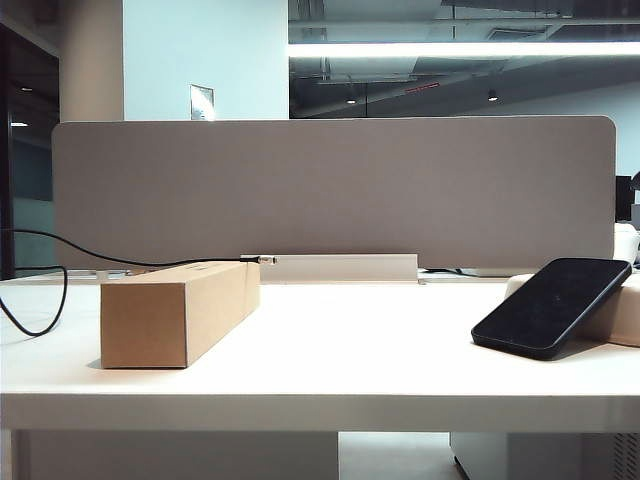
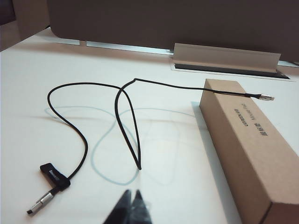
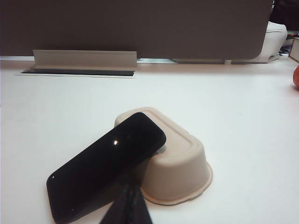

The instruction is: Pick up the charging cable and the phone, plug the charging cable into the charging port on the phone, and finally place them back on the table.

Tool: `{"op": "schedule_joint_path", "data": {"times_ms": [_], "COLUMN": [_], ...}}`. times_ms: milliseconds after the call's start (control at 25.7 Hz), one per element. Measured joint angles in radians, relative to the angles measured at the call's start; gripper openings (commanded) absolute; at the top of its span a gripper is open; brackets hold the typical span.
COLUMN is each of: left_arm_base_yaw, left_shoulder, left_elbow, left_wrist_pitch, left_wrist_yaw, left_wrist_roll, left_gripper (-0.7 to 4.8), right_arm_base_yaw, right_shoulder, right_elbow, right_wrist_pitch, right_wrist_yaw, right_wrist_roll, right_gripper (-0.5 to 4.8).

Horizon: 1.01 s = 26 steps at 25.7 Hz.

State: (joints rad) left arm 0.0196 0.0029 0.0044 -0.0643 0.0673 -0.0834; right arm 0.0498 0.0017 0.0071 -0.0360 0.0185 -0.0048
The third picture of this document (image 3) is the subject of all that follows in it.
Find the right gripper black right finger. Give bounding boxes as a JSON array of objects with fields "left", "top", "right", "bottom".
[{"left": 131, "top": 181, "right": 154, "bottom": 224}]

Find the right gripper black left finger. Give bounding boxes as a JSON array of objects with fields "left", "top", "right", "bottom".
[{"left": 99, "top": 177, "right": 132, "bottom": 224}]

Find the black smartphone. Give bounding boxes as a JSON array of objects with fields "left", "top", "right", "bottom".
[{"left": 46, "top": 112, "right": 167, "bottom": 224}]

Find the beige pulp tray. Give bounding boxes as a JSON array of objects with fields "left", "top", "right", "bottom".
[{"left": 114, "top": 106, "right": 214, "bottom": 206}]

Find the grey felt desk divider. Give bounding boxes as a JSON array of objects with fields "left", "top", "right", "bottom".
[{"left": 0, "top": 0, "right": 269, "bottom": 65}]

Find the orange round object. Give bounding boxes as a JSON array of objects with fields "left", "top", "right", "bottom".
[{"left": 293, "top": 64, "right": 299, "bottom": 87}]

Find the white round appliance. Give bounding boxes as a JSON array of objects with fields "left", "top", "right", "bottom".
[{"left": 256, "top": 21, "right": 288, "bottom": 63}]

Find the white desk cable tray lid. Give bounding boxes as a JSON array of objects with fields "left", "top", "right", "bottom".
[{"left": 32, "top": 49, "right": 137, "bottom": 70}]

